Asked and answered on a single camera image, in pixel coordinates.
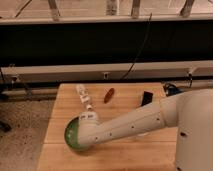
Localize wooden table board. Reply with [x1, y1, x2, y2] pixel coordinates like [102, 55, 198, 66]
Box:
[37, 83, 176, 171]

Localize black hanging cable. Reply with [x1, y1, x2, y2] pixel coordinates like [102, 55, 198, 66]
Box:
[120, 12, 153, 81]

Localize brown sausage-shaped object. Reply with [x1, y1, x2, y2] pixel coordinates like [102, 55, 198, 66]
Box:
[104, 88, 115, 103]

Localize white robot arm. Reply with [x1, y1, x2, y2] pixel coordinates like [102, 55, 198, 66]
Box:
[77, 89, 213, 171]

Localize green ceramic bowl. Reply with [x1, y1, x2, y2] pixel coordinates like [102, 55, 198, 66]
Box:
[64, 117, 86, 152]

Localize grey metal rail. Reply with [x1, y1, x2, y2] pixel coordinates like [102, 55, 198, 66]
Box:
[0, 60, 213, 83]

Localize black rectangular box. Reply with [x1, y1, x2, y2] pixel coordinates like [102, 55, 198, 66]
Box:
[141, 91, 153, 106]

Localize clear plastic bottle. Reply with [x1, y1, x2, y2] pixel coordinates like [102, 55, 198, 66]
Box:
[76, 84, 93, 110]

